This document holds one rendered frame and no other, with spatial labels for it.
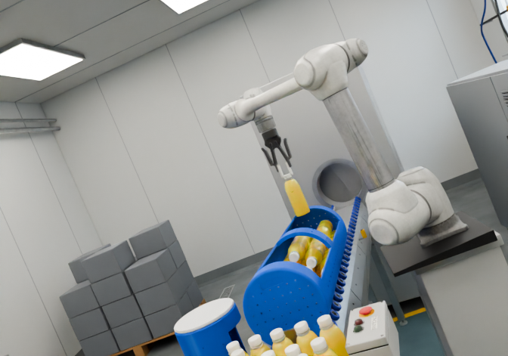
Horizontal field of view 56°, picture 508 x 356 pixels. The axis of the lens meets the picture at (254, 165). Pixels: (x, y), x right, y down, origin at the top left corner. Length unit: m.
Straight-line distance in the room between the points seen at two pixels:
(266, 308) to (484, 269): 0.80
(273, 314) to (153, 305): 3.71
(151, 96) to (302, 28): 2.32
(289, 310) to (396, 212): 0.49
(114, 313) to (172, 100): 3.07
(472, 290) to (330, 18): 5.31
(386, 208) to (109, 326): 4.27
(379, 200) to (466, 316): 0.54
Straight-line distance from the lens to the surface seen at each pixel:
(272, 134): 2.23
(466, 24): 7.06
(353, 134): 1.71
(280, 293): 1.60
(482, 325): 2.00
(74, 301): 5.61
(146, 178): 7.15
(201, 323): 2.05
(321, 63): 1.68
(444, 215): 1.92
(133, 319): 5.41
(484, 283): 1.94
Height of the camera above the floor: 1.63
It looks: 2 degrees down
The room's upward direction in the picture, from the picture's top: 23 degrees counter-clockwise
